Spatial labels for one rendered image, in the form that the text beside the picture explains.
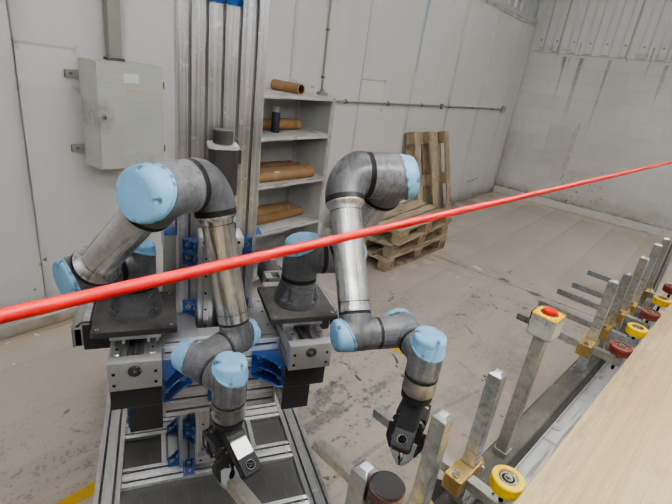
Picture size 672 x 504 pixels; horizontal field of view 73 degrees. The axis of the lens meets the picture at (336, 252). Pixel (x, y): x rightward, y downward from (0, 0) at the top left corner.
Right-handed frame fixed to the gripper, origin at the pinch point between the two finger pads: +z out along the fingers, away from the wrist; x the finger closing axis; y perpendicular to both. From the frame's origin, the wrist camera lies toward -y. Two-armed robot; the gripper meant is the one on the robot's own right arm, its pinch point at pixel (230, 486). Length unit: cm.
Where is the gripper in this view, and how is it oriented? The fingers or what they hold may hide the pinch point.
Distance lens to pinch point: 124.3
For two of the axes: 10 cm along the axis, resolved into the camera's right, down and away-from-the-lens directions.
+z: -1.3, 9.2, 3.7
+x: -7.1, 1.8, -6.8
